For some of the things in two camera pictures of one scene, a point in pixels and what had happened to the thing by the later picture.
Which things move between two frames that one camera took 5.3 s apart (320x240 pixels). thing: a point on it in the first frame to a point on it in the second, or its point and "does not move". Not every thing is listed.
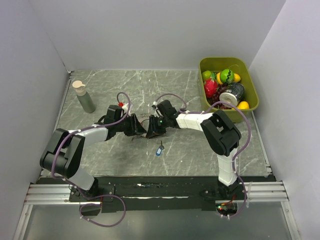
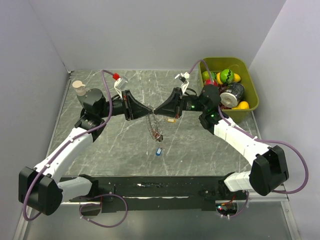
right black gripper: (153, 129) to (173, 106)
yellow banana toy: (242, 105) does not move
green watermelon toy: (227, 76) does not move
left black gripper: (136, 127) to (132, 108)
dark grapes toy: (212, 100) does not move
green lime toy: (206, 74) does not move
